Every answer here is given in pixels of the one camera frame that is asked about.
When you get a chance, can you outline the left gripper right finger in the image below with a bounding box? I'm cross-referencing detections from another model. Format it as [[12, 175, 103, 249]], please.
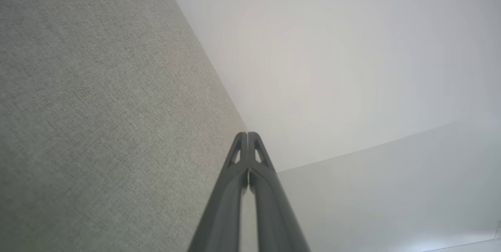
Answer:
[[248, 131, 312, 252]]

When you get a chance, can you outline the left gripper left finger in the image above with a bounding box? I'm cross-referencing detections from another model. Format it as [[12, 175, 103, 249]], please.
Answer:
[[187, 131, 249, 252]]

